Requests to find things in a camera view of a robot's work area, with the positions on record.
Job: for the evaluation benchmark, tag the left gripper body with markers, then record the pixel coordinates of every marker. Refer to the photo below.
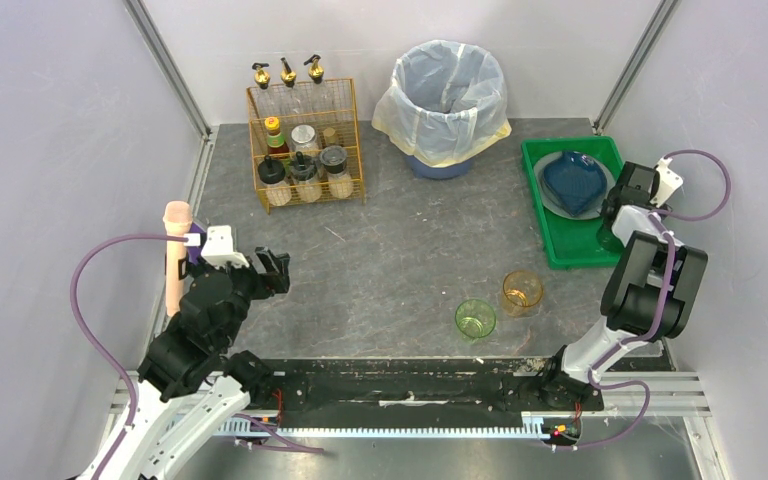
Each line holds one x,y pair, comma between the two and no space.
259,273

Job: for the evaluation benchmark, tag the black cap spice jar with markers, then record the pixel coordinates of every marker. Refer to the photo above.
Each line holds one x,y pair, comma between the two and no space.
272,174

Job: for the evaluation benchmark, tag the black flip-cap spice jar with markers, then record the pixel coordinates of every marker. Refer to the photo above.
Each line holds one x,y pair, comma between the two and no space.
305,174

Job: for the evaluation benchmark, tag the red sauce bottle green label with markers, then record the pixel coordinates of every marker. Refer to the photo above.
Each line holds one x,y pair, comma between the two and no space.
277,147

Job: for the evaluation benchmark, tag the small yellow oil bottle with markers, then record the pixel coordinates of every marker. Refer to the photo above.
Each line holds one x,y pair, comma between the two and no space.
330,137

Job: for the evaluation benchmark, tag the brown-sauce bottle gold spout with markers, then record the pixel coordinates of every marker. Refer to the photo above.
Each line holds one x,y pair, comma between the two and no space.
289,86

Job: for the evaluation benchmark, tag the clear oil bottle gold spout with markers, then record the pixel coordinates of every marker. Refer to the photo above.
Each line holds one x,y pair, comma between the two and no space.
262,83

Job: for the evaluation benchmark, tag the green glass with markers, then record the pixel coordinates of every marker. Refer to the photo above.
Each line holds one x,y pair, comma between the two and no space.
475,319

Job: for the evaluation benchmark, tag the amber glass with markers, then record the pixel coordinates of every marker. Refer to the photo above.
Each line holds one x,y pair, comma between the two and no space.
522,292

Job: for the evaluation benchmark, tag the blue ribbed dish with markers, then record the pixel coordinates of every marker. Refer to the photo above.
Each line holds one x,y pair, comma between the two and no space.
573,182

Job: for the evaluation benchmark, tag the grey-green round plate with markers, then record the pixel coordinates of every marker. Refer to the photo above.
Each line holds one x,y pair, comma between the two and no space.
540,192

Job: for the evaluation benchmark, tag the dark smoky glass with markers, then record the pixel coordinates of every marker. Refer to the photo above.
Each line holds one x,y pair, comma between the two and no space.
608,241

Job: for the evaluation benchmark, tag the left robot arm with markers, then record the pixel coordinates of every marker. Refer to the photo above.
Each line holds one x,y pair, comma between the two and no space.
188,384

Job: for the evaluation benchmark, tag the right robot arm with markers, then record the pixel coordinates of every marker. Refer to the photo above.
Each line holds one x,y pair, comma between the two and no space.
649,295

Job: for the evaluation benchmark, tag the purple box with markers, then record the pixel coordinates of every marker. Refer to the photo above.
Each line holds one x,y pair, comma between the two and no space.
198,228

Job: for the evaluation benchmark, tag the beige microphone on stand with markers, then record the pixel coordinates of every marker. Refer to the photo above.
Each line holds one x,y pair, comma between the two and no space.
177,220

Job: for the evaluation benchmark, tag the bin with plastic liner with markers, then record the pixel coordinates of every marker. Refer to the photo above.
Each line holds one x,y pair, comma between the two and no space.
446,102

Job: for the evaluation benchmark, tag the green plastic tray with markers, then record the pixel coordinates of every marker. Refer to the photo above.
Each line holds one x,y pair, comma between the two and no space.
570,242

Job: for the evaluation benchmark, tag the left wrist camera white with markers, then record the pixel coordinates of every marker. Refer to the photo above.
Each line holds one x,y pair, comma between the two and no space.
220,245

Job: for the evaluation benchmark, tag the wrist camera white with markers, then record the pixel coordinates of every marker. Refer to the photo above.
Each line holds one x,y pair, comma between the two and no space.
220,245
668,182

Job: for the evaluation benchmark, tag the yellow wire rack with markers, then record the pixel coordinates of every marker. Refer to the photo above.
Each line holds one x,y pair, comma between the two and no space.
348,131

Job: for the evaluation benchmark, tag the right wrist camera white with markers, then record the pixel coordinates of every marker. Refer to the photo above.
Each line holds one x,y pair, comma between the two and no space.
668,182

